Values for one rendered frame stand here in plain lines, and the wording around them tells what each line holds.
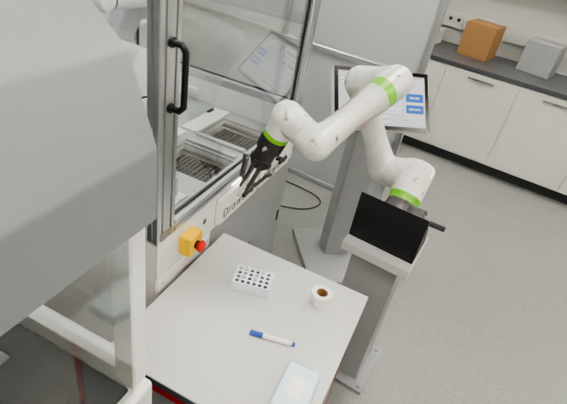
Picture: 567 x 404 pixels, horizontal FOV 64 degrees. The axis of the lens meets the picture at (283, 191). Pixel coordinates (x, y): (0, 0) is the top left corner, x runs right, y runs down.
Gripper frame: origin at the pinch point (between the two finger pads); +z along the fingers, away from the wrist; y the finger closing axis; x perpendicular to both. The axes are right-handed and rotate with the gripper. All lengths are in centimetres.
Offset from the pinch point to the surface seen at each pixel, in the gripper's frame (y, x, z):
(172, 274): 1.8, -35.7, 18.1
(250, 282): 23.5, -27.5, 6.8
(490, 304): 145, 114, 46
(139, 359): 16, -79, -11
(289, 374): 47, -52, -3
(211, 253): 6.2, -19.4, 16.8
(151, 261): -4.0, -43.7, 8.7
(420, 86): 29, 113, -33
